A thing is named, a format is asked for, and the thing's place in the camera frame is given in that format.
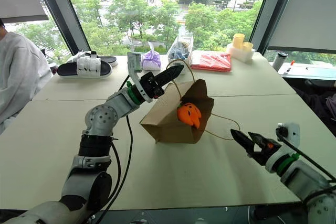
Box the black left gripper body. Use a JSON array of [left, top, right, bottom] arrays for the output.
[[140, 71, 166, 100]]

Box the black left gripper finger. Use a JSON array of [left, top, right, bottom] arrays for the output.
[[159, 70, 182, 90], [154, 64, 185, 83]]

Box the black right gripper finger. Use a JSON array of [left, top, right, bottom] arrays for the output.
[[230, 129, 256, 157], [247, 131, 274, 154]]

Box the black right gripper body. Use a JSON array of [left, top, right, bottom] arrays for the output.
[[247, 141, 282, 167]]

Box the purple plastic bag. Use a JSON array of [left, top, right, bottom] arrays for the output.
[[141, 41, 162, 72]]

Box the clear plastic bag with items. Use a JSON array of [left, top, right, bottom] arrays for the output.
[[166, 31, 194, 68]]

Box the orange plush toy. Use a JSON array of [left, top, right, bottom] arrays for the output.
[[176, 102, 203, 130]]

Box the brown paper bag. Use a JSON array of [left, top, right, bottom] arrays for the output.
[[139, 59, 241, 145]]

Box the red plastic bag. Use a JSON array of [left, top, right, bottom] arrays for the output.
[[190, 50, 233, 73]]

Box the black and white slipper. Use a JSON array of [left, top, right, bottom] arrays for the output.
[[57, 51, 113, 79], [67, 50, 119, 68]]

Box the dark clothing pile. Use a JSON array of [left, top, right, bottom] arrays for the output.
[[290, 78, 336, 137]]

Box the white plastic container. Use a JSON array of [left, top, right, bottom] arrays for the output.
[[226, 42, 256, 63]]

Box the tall yellow cup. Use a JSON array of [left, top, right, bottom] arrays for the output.
[[232, 33, 246, 50]]

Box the short yellow cup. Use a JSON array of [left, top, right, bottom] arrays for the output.
[[241, 41, 254, 53]]

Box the silver thermos with black lid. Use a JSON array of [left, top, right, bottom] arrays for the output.
[[271, 51, 289, 72]]

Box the person in white sweatshirt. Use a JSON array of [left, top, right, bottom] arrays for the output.
[[0, 18, 53, 135]]

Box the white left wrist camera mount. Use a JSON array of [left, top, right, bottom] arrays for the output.
[[127, 51, 153, 103]]

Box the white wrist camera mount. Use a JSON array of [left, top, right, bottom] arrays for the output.
[[264, 122, 301, 174], [127, 51, 153, 103]]

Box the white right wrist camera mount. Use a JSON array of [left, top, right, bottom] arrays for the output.
[[264, 122, 301, 174]]

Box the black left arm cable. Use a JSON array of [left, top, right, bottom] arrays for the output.
[[89, 74, 134, 224]]

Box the dark window frame pillar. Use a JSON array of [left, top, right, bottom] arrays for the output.
[[249, 0, 303, 55], [30, 0, 91, 56]]

